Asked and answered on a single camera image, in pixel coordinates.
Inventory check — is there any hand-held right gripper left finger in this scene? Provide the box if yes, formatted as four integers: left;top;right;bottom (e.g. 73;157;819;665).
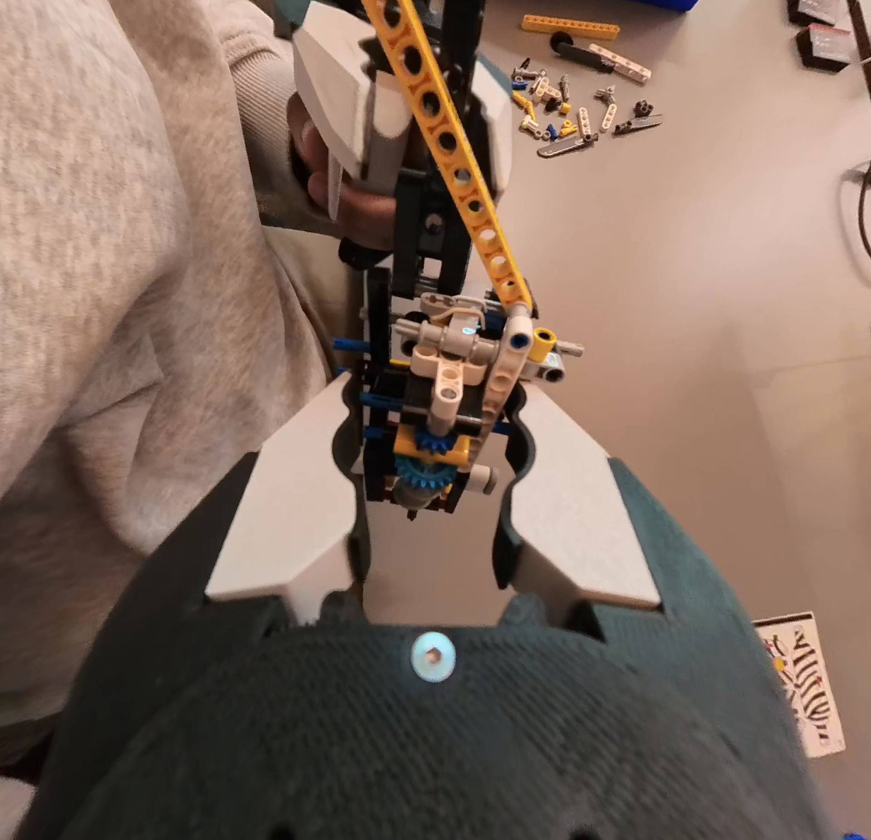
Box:
204;370;374;626

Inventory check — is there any pile of small lego pieces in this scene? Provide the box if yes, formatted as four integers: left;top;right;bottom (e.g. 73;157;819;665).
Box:
510;57;664;160

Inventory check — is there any long yellow lego beam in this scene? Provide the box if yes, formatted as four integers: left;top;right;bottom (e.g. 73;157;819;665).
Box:
521;14;621;41

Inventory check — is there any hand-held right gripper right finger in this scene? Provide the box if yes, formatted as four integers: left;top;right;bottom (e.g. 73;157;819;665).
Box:
491;380;665;629

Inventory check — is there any person's left hand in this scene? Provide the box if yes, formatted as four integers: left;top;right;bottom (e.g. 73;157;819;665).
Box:
284;93;397;250

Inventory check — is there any black cable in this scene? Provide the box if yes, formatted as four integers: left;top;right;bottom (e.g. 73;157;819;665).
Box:
840;162;871;255

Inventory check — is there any black and white lego assembly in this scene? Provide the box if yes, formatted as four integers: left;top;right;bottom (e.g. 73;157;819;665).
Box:
550;31;653;82

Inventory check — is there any grey hooded sweatshirt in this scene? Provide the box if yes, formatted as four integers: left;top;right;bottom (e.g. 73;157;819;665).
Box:
0;0;355;780

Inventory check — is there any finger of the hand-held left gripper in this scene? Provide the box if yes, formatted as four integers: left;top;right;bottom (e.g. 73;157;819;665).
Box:
475;54;516;197
291;1;416;223

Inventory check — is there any dark battery pack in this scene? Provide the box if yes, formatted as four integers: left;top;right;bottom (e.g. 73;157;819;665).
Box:
786;0;845;27
798;23;855;73

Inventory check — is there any person's left forearm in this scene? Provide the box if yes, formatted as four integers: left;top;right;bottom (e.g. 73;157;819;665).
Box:
191;0;321;228

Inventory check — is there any lego technic crane model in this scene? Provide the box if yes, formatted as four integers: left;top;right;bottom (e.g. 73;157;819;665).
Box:
332;0;586;521

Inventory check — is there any zebra sticker sheet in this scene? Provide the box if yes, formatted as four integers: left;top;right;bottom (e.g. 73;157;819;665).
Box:
752;612;847;759

